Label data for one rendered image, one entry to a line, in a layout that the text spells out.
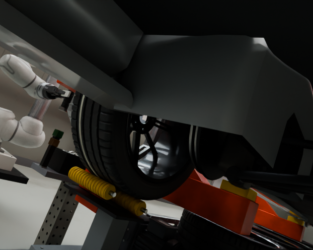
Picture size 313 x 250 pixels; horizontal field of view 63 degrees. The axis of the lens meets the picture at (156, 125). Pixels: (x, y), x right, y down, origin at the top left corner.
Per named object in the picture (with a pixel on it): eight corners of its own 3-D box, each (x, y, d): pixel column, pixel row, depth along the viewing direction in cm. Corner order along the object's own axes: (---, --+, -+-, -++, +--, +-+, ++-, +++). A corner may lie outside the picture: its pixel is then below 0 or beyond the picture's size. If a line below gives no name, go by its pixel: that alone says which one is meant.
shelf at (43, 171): (44, 176, 126) (47, 170, 126) (30, 167, 136) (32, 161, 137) (106, 191, 158) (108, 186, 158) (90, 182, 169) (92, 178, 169)
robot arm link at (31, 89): (45, 104, 142) (26, 89, 133) (33, 101, 152) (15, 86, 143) (57, 90, 146) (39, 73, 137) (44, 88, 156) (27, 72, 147)
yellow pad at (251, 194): (246, 198, 117) (250, 188, 118) (219, 188, 126) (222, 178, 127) (255, 202, 127) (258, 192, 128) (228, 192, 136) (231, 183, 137)
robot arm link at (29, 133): (4, 140, 181) (34, 150, 195) (9, 143, 169) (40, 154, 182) (51, 48, 196) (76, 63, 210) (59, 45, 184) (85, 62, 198)
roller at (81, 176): (105, 201, 88) (112, 185, 89) (62, 176, 107) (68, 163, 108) (117, 204, 92) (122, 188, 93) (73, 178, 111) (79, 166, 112)
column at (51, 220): (39, 257, 135) (72, 182, 142) (31, 248, 142) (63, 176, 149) (55, 256, 143) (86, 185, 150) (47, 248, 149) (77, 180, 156)
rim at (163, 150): (120, 196, 88) (133, 47, 81) (83, 176, 103) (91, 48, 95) (198, 170, 126) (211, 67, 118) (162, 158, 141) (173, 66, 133)
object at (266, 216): (299, 241, 256) (308, 208, 262) (248, 220, 289) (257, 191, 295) (301, 242, 268) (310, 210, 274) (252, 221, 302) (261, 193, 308)
